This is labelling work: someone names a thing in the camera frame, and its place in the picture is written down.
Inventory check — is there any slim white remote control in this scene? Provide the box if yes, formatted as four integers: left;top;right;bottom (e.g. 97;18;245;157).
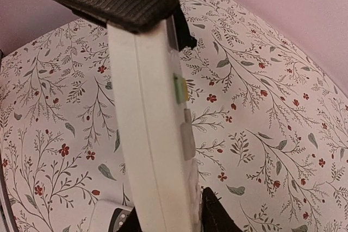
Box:
107;16;202;231

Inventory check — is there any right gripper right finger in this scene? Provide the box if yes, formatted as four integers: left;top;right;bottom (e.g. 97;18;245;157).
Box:
173;6;197;51

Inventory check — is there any black-faced white remote control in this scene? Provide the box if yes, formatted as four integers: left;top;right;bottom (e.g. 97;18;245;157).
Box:
89;199;132;232

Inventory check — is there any floral patterned table mat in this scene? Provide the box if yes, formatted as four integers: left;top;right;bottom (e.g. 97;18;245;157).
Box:
1;0;347;231

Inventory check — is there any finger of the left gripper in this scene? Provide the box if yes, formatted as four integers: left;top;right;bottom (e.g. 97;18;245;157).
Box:
121;187;241;232

